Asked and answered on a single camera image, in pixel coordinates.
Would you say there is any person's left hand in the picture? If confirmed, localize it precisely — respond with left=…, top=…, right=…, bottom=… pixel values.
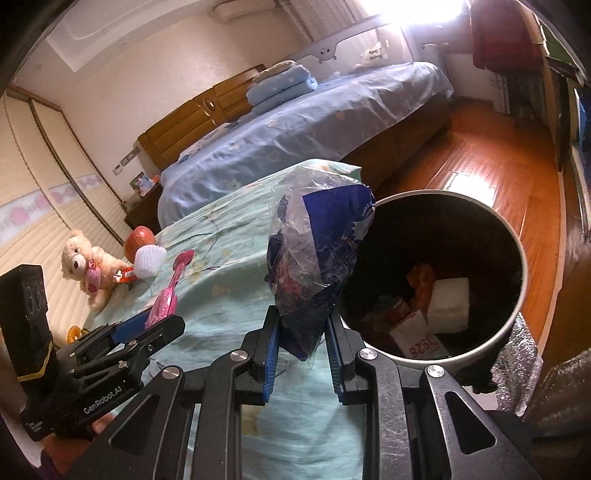
left=41, top=412, right=115, bottom=468

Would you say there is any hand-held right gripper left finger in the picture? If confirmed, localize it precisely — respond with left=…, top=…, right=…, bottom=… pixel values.
left=62, top=305, right=282, bottom=480

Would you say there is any photo frame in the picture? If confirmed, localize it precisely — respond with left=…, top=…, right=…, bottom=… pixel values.
left=129, top=172, right=160, bottom=197

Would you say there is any orange plastic bag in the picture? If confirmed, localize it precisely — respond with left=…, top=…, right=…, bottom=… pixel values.
left=406, top=264, right=437, bottom=315

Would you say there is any folded blue quilt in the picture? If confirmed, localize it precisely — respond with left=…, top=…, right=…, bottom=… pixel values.
left=246, top=67, right=318, bottom=109

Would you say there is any teal floral blanket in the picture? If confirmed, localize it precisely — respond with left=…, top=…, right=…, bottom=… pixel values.
left=51, top=159, right=365, bottom=480

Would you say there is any black round bin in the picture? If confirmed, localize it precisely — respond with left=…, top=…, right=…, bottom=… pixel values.
left=339, top=190, right=529, bottom=370

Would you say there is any red and white carton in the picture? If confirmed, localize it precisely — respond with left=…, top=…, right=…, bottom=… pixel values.
left=369, top=295, right=451, bottom=360

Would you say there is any blue and silver plastic bag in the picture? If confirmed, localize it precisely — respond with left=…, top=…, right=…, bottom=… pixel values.
left=264, top=165, right=377, bottom=363

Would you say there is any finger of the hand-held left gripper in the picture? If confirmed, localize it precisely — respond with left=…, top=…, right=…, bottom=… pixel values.
left=73, top=315, right=186, bottom=385
left=74, top=312, right=156, bottom=354

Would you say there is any white foam block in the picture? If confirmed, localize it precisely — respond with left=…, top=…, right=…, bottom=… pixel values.
left=427, top=277, right=472, bottom=334

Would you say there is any grey glittery fabric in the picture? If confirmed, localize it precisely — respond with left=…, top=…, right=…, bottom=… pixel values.
left=492, top=313, right=540, bottom=412

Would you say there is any cream teddy bear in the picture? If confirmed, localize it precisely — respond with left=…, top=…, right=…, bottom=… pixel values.
left=61, top=229, right=130, bottom=311

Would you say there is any wooden headboard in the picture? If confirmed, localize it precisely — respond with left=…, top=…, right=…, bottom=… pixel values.
left=137, top=65, right=266, bottom=174

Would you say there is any red jacket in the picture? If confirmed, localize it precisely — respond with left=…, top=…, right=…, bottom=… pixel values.
left=471, top=0, right=536, bottom=72

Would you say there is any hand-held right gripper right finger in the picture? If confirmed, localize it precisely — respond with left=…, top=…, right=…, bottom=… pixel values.
left=325, top=314, right=543, bottom=480

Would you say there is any white foam fruit net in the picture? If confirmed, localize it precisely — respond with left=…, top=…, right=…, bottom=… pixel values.
left=133, top=244, right=167, bottom=279

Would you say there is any red apple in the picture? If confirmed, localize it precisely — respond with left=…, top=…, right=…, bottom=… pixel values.
left=124, top=225, right=157, bottom=261

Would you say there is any bed with blue sheet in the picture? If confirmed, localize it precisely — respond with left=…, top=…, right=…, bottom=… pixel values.
left=158, top=61, right=455, bottom=229

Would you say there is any grey bed guard rail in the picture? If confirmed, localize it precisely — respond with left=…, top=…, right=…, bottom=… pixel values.
left=288, top=14, right=416, bottom=75

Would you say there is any wall switch panel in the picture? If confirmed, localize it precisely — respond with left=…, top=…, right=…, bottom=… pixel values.
left=113, top=148, right=139, bottom=176

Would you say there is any white sliding wardrobe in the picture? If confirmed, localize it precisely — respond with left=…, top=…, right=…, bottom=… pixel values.
left=0, top=88, right=139, bottom=324

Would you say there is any white air conditioner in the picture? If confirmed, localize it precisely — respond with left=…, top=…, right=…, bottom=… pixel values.
left=217, top=0, right=282, bottom=19

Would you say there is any dark wooden nightstand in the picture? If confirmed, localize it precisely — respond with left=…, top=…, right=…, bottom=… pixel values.
left=124, top=182, right=164, bottom=232

